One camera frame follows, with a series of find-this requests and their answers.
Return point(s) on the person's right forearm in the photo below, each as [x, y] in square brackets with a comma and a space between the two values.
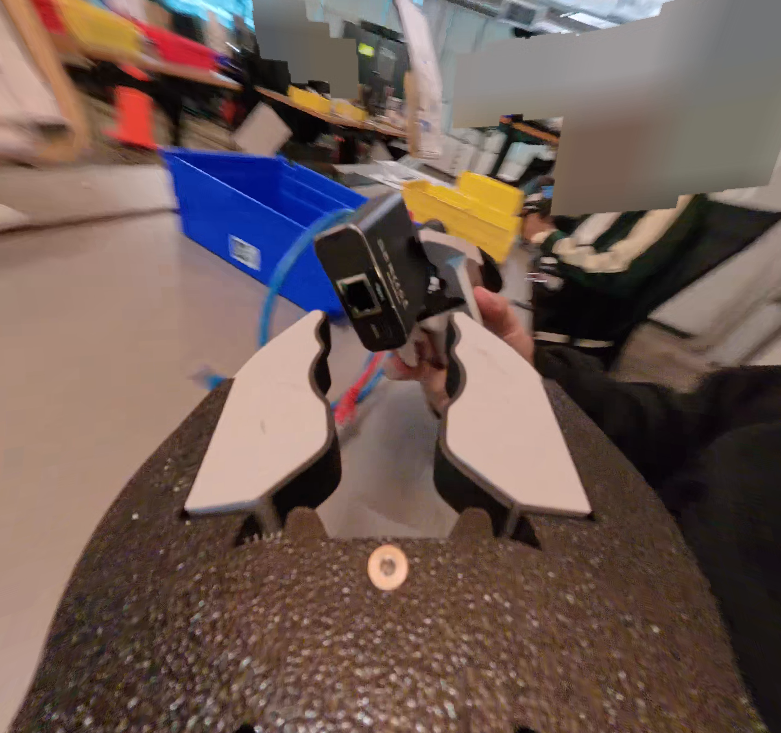
[671, 440]

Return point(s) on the person's right hand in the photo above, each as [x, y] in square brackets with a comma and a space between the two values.
[506, 324]

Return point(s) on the wooden document stand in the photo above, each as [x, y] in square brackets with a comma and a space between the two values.
[424, 74]

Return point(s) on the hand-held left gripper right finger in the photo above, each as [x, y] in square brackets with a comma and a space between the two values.
[512, 428]

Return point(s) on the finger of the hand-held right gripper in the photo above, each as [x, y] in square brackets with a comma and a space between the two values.
[427, 333]
[467, 281]

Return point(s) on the blue storage bin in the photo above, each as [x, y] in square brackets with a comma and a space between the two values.
[244, 208]

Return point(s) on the yellow stacked storage bins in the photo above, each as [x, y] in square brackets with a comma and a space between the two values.
[470, 214]

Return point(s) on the black network adapter box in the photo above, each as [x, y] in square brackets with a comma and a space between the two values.
[366, 257]

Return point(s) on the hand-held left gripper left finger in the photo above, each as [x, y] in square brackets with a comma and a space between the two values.
[262, 428]

